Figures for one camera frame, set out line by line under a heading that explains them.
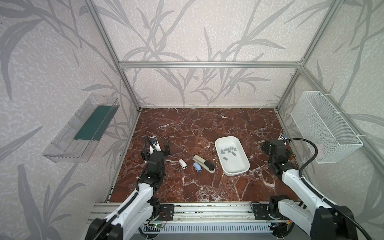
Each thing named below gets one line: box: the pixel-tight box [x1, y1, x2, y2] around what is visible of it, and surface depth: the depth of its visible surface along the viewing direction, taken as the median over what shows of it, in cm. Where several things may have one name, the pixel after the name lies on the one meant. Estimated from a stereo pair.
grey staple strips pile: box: [220, 146, 237, 161], surface depth 98 cm
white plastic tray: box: [214, 136, 250, 177], surface depth 96 cm
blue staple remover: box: [192, 162, 203, 173], surface depth 89 cm
